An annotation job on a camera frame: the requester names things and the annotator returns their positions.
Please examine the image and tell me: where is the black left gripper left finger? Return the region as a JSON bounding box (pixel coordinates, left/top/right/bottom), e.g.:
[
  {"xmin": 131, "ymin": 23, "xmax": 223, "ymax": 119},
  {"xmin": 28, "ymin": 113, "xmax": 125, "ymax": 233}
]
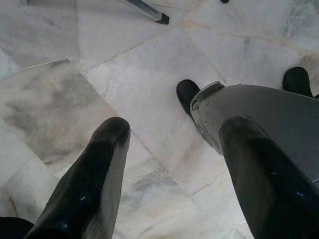
[{"xmin": 23, "ymin": 116, "xmax": 132, "ymax": 239}]

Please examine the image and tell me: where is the black robot right foot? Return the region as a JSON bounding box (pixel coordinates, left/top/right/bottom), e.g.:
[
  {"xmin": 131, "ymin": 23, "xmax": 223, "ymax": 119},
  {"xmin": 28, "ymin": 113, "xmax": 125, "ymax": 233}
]
[{"xmin": 282, "ymin": 66, "xmax": 314, "ymax": 98}]

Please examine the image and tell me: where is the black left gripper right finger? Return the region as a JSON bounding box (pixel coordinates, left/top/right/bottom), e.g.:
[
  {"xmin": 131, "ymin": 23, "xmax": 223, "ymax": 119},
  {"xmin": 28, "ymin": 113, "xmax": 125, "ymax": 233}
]
[{"xmin": 218, "ymin": 116, "xmax": 319, "ymax": 239}]

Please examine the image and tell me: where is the silver metal clothes rack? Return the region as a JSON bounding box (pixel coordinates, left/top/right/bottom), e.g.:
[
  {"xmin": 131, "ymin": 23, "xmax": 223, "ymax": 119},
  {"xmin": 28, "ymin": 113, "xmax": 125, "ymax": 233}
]
[{"xmin": 21, "ymin": 0, "xmax": 230, "ymax": 25}]

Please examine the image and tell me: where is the black robot foot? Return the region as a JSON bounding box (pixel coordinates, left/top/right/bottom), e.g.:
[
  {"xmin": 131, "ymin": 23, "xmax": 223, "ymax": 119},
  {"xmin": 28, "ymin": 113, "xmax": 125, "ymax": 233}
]
[
  {"xmin": 282, "ymin": 66, "xmax": 314, "ymax": 98},
  {"xmin": 176, "ymin": 79, "xmax": 201, "ymax": 118}
]

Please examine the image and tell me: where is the black robot left foot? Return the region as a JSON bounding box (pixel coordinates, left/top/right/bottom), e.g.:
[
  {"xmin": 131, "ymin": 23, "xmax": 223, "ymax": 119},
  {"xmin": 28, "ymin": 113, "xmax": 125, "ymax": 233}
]
[{"xmin": 176, "ymin": 79, "xmax": 201, "ymax": 118}]

